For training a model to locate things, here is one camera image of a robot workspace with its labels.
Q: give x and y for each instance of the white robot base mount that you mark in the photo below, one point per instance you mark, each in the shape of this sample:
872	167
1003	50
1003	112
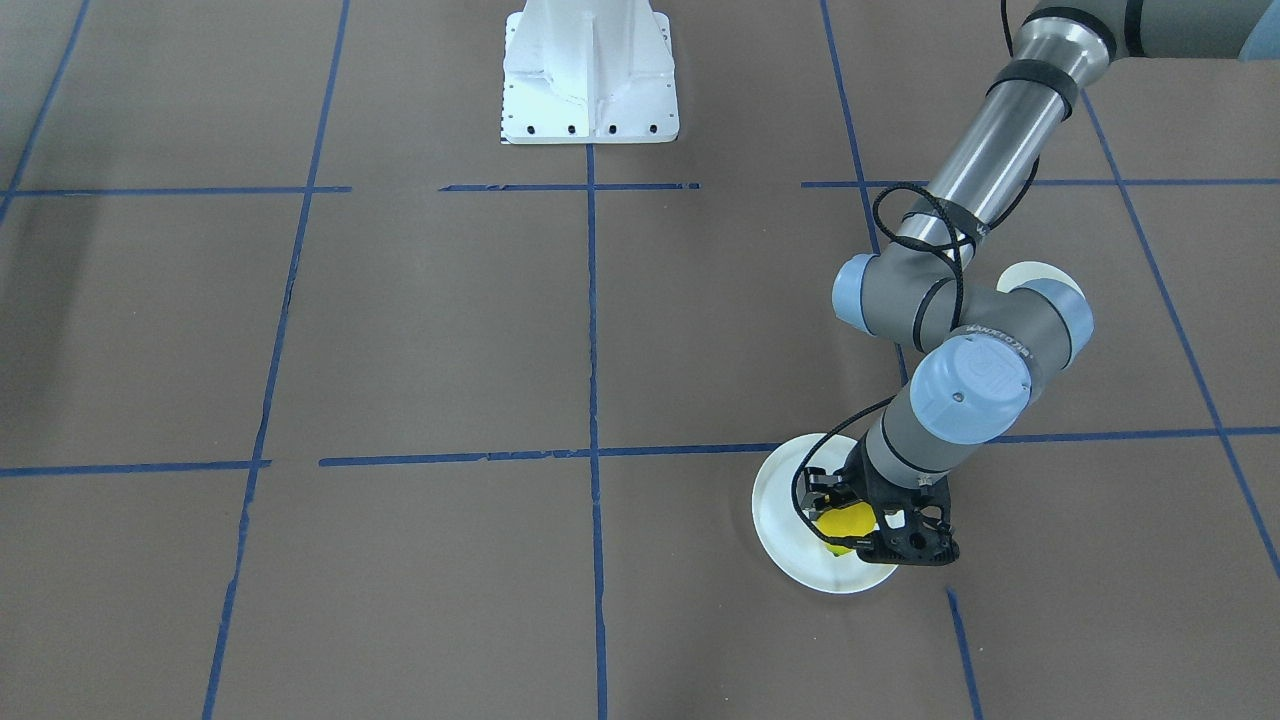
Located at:
588	72

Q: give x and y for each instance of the white round plate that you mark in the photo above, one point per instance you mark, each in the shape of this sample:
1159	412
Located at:
784	536

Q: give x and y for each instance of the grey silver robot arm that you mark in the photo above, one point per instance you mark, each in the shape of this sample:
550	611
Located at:
987	355

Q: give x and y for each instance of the white bowl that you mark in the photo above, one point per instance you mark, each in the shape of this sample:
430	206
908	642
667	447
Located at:
1027	271

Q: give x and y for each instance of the yellow lemon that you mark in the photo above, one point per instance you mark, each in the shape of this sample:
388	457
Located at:
856	520

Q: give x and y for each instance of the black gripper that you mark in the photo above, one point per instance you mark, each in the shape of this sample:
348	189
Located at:
856	482

